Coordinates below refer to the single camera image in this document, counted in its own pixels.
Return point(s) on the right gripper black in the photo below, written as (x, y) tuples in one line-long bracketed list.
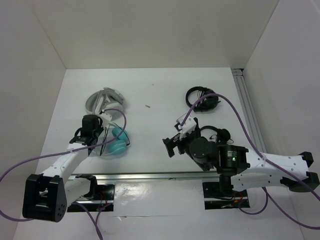
[(171, 142)]

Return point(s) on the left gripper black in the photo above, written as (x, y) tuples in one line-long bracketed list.
[(100, 127)]

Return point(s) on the teal cat ear headphones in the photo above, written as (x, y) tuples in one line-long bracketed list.
[(115, 148)]

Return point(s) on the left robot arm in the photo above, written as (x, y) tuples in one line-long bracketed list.
[(48, 195)]

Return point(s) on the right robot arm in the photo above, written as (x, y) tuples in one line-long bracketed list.
[(240, 168)]

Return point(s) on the black unwrapped headphones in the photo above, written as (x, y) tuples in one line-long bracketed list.
[(222, 135)]

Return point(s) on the black wrapped headphones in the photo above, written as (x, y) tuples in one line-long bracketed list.
[(205, 104)]

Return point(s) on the grey white gaming headset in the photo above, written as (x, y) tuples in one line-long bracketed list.
[(107, 101)]

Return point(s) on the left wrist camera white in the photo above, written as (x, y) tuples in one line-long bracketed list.
[(106, 116)]

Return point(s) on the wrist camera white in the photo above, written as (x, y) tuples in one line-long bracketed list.
[(185, 127), (106, 116)]

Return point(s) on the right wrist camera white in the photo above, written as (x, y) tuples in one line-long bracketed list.
[(185, 127)]

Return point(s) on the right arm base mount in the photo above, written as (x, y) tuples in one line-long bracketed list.
[(214, 199)]

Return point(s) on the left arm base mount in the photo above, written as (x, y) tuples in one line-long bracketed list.
[(103, 196)]

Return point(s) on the aluminium rail at right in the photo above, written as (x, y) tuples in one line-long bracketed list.
[(247, 107)]

